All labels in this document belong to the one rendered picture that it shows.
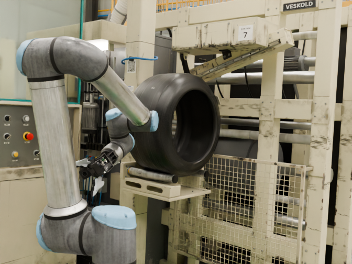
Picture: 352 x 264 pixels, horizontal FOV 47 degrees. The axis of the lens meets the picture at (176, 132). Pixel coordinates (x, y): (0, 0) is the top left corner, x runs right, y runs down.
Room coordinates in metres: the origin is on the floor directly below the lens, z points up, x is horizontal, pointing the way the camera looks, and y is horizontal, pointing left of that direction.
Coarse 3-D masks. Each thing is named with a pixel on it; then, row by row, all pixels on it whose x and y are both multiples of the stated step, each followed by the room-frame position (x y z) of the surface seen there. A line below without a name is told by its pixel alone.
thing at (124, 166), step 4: (120, 164) 2.29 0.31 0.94; (124, 164) 2.28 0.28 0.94; (128, 164) 2.31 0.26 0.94; (132, 164) 2.33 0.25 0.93; (136, 164) 2.35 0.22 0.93; (120, 168) 2.29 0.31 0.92; (124, 168) 2.28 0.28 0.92; (128, 168) 2.30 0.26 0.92; (140, 168) 2.38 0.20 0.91; (144, 168) 2.40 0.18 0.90; (120, 172) 2.29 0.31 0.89; (124, 172) 2.28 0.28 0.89; (120, 176) 2.29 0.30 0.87; (124, 176) 2.28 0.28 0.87; (128, 176) 2.31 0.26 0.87; (132, 176) 2.33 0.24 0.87; (136, 176) 2.36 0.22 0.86
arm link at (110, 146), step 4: (108, 144) 1.77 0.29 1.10; (112, 144) 1.76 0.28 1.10; (104, 148) 1.74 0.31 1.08; (108, 148) 1.73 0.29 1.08; (112, 148) 1.73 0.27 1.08; (116, 148) 1.74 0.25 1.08; (120, 148) 1.76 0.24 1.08; (116, 152) 1.73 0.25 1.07; (120, 152) 1.75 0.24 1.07; (120, 156) 1.75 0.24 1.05; (116, 160) 1.74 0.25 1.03
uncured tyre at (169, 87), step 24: (144, 96) 2.11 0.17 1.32; (168, 96) 2.05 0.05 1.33; (192, 96) 2.49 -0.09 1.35; (168, 120) 2.03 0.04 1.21; (192, 120) 2.56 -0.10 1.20; (216, 120) 2.35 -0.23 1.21; (144, 144) 2.07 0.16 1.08; (168, 144) 2.04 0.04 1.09; (192, 144) 2.51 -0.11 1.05; (216, 144) 2.37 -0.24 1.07; (168, 168) 2.10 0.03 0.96; (192, 168) 2.20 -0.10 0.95
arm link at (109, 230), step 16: (96, 208) 1.35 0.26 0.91; (112, 208) 1.37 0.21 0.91; (128, 208) 1.39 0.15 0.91; (96, 224) 1.30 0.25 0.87; (112, 224) 1.29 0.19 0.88; (128, 224) 1.31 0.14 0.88; (80, 240) 1.31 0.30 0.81; (96, 240) 1.29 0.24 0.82; (112, 240) 1.28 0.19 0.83; (128, 240) 1.31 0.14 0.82; (96, 256) 1.30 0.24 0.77; (112, 256) 1.28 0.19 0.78; (128, 256) 1.30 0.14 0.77
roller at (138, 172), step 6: (132, 168) 2.29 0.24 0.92; (138, 168) 2.27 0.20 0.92; (132, 174) 2.29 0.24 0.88; (138, 174) 2.25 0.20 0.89; (144, 174) 2.22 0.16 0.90; (150, 174) 2.19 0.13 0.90; (156, 174) 2.16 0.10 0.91; (162, 174) 2.14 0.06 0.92; (168, 174) 2.12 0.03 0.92; (162, 180) 2.13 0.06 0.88; (168, 180) 2.10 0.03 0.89; (174, 180) 2.09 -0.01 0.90
